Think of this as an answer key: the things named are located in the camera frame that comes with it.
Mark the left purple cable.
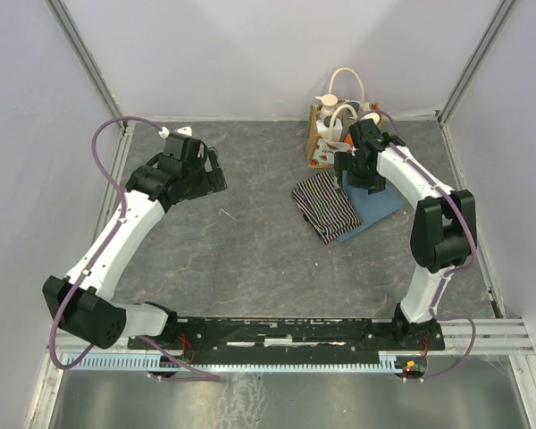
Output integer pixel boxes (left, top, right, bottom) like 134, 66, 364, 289
47, 116, 221, 383

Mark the purple cable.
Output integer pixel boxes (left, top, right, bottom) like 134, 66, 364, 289
365, 109, 478, 382
47, 116, 221, 383

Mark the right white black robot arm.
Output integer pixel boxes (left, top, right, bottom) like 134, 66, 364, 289
334, 119, 477, 349

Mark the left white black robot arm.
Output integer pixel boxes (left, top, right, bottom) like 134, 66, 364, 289
43, 127, 227, 349

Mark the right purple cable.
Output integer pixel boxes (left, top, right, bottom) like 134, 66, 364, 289
365, 109, 478, 382

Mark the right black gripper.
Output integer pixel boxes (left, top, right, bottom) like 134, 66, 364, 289
333, 151, 386, 195

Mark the white pump dispenser bottle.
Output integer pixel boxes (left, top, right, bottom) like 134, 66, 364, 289
316, 93, 342, 141

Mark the left aluminium corner post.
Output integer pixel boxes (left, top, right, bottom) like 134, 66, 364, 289
45, 0, 121, 118

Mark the aluminium frame rail front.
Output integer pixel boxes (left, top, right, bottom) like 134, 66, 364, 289
44, 317, 536, 355

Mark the aluminium corner post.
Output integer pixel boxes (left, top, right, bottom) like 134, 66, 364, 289
45, 0, 121, 118
437, 0, 517, 127

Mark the clear bottle beige cap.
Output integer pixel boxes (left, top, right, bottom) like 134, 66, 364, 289
360, 112, 381, 126

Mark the brown canvas tote bag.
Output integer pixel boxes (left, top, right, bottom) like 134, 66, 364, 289
306, 67, 377, 169

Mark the striped folded cloth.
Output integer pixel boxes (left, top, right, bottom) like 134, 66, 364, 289
291, 171, 363, 244

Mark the orange bottle blue cap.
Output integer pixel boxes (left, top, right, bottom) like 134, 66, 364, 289
344, 132, 354, 147

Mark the right aluminium corner post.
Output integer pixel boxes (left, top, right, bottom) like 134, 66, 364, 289
437, 0, 517, 127

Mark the blue folded cloth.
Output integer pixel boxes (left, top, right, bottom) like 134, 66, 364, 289
336, 180, 404, 243

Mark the light blue cable duct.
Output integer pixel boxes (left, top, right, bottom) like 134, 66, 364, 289
65, 350, 406, 372

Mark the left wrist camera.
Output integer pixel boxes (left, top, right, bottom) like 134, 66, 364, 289
158, 126, 193, 139

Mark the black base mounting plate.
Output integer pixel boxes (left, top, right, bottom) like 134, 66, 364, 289
152, 316, 445, 366

